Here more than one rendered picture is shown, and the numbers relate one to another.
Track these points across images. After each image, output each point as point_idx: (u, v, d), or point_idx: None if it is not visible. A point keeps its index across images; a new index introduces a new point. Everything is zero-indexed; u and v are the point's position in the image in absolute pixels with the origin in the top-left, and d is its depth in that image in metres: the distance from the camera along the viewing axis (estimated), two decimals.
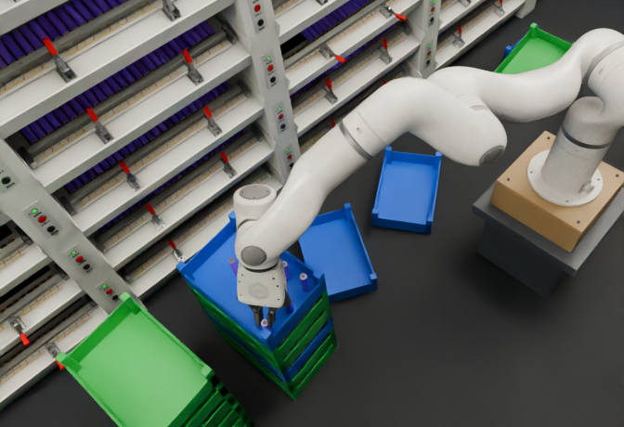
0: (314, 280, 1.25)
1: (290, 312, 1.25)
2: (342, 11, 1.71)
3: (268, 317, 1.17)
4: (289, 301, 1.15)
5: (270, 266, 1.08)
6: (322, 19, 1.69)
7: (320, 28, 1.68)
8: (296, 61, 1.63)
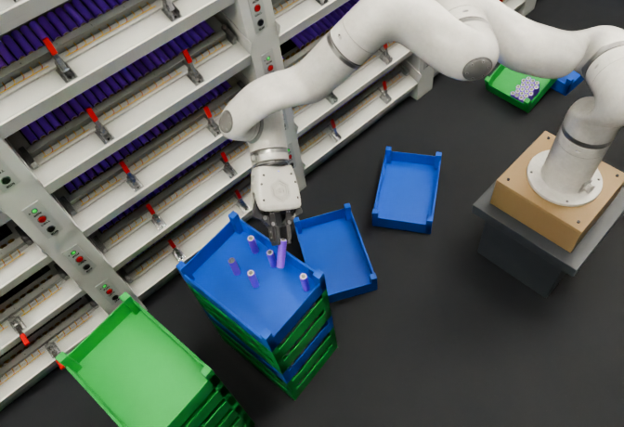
0: (314, 280, 1.25)
1: (281, 264, 1.16)
2: (342, 11, 1.71)
3: (288, 228, 1.16)
4: (300, 208, 1.19)
5: (288, 159, 1.17)
6: (322, 19, 1.69)
7: (320, 28, 1.68)
8: (296, 61, 1.63)
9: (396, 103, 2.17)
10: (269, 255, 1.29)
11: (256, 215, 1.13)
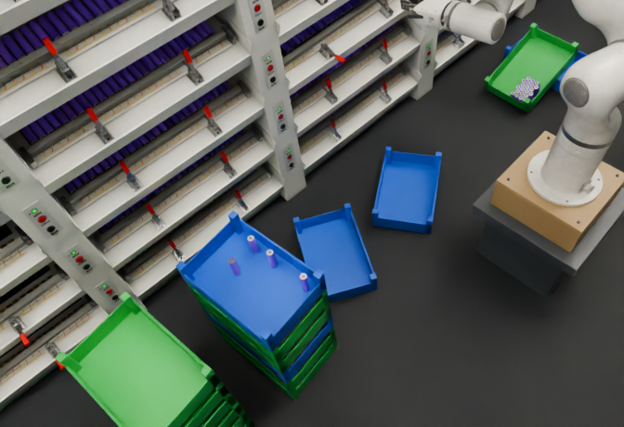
0: (314, 280, 1.25)
1: None
2: (338, 7, 1.71)
3: (417, 5, 1.64)
4: None
5: None
6: None
7: (317, 25, 1.68)
8: (293, 58, 1.63)
9: (396, 103, 2.17)
10: (269, 255, 1.29)
11: (409, 17, 1.59)
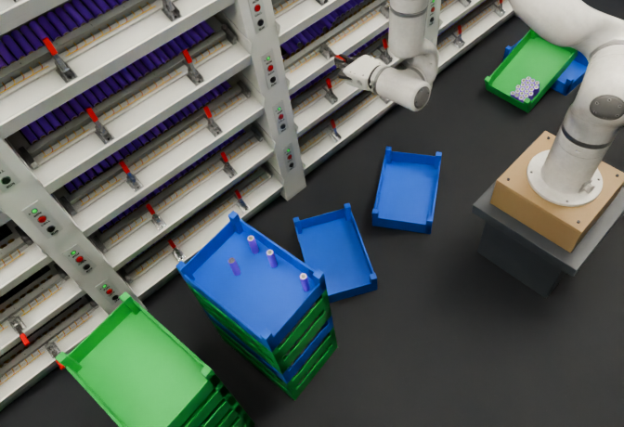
0: (314, 280, 1.25)
1: (285, 41, 1.66)
2: (338, 7, 1.71)
3: (348, 65, 1.63)
4: None
5: None
6: (322, 19, 1.69)
7: (318, 25, 1.68)
8: (296, 61, 1.63)
9: (396, 103, 2.17)
10: (269, 255, 1.29)
11: (340, 76, 1.58)
